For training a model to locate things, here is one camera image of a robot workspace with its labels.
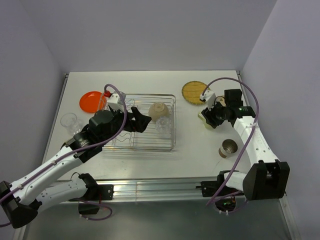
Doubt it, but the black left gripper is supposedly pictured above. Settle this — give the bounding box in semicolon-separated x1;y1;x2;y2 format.
100;105;151;145

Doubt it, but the pale green mug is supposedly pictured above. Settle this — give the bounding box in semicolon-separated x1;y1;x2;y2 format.
197;112;213;130

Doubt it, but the beige ceramic bowl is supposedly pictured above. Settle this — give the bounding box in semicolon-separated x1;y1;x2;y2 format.
148;102;169;122

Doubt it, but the clear drinking glass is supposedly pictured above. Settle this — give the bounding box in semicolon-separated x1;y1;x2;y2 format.
60;112;83;135
155;116;171;135

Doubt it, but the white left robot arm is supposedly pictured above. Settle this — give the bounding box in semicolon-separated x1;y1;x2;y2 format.
0;106;152;229

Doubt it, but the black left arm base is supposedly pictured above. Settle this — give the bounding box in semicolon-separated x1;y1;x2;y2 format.
78;184;114;216

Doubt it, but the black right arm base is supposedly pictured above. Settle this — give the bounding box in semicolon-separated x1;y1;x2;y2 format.
195;180;222;198

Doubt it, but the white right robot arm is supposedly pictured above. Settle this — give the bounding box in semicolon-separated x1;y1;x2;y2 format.
199;89;290;201

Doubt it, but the beige floral plate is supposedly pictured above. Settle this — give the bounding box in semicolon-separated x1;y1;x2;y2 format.
215;95;226;107

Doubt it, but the metal tin cup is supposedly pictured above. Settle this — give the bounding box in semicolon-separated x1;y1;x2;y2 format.
218;139;238;158

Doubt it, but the yellow woven-pattern plate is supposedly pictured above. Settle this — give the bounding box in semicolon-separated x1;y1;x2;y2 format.
181;81;207;106

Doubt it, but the orange plastic plate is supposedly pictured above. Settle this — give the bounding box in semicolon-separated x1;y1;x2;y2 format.
79;91;107;114

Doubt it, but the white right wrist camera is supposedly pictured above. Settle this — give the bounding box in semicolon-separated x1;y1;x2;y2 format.
199;90;216;110

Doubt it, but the wire dish rack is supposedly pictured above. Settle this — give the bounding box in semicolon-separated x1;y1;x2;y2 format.
102;93;176;152

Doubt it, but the aluminium front rail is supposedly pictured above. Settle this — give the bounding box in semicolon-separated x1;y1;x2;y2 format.
24;174;287;205

